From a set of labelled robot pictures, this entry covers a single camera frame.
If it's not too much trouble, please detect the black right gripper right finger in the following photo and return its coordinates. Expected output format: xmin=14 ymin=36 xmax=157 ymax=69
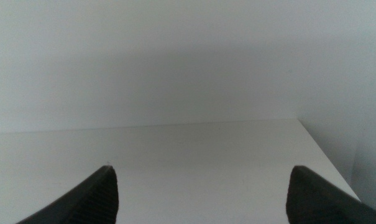
xmin=285 ymin=165 xmax=376 ymax=224

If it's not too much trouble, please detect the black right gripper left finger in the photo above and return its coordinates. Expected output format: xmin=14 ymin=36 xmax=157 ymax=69
xmin=16 ymin=164 xmax=119 ymax=224

